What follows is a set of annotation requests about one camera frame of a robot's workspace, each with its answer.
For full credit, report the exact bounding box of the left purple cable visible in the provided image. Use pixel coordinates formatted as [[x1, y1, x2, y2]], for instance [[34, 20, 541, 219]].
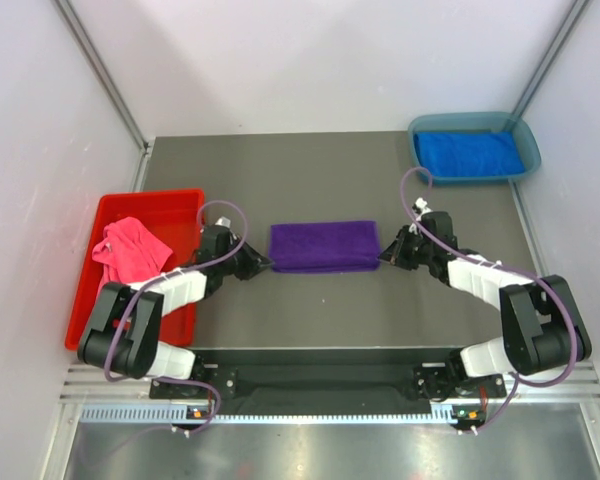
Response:
[[103, 199, 249, 435]]

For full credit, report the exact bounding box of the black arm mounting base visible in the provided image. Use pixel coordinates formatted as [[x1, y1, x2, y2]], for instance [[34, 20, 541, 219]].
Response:
[[148, 347, 506, 416]]

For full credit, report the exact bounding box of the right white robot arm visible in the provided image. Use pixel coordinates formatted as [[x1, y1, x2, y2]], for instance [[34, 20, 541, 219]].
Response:
[[379, 211, 592, 396]]

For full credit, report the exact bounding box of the left aluminium frame post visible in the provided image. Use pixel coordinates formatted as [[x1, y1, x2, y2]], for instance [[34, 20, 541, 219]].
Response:
[[49, 0, 151, 156]]

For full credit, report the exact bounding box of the white slotted cable duct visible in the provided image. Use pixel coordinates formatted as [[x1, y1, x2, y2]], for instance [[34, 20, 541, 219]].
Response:
[[80, 404, 484, 425]]

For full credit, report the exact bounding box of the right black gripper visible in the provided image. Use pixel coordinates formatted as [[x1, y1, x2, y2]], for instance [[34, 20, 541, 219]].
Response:
[[378, 225, 434, 271]]

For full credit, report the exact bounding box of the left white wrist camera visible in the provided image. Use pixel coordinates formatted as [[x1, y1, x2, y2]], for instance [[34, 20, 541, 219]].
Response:
[[215, 216, 232, 230]]

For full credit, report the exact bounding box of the aluminium frame post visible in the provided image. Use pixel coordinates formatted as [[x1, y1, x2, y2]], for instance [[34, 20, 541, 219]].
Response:
[[49, 0, 151, 156], [511, 0, 592, 118]]

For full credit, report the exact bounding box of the right aluminium frame post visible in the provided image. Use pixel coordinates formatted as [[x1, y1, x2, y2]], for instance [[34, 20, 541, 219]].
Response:
[[511, 0, 592, 118]]

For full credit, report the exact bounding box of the blue towel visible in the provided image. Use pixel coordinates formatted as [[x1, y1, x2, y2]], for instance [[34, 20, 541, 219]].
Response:
[[414, 132, 526, 179]]

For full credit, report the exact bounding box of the pink towel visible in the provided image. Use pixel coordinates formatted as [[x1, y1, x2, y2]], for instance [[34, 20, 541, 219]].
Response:
[[91, 217, 173, 288]]

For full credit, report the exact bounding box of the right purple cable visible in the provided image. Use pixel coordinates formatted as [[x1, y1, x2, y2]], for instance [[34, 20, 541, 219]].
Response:
[[398, 167, 579, 435]]

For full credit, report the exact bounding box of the teal translucent plastic tray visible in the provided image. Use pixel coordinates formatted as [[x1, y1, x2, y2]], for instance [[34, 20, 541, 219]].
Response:
[[407, 111, 541, 186]]

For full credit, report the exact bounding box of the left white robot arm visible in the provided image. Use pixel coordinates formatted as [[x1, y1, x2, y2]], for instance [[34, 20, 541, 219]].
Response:
[[77, 220, 273, 397]]

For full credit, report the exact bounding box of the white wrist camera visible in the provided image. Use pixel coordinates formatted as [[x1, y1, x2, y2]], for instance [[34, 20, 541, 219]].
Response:
[[412, 197, 432, 222], [215, 216, 232, 230]]

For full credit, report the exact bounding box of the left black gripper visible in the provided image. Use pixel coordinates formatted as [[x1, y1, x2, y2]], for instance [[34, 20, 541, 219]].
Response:
[[218, 233, 273, 281]]

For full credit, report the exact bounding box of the purple cable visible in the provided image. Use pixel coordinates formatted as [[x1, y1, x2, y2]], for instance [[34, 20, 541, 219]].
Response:
[[398, 167, 579, 435], [103, 199, 249, 435]]

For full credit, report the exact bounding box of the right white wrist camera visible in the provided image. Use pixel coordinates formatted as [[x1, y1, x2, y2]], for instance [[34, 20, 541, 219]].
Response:
[[412, 197, 432, 222]]

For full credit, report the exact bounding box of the red plastic bin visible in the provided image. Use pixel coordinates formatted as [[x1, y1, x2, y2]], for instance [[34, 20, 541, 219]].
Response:
[[65, 189, 204, 351]]

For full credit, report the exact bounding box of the purple towel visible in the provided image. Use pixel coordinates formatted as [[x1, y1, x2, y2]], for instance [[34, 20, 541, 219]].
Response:
[[268, 220, 381, 274]]

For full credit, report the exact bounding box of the aluminium front rail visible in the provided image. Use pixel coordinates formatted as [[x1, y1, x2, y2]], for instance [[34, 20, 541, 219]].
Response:
[[59, 362, 600, 404]]

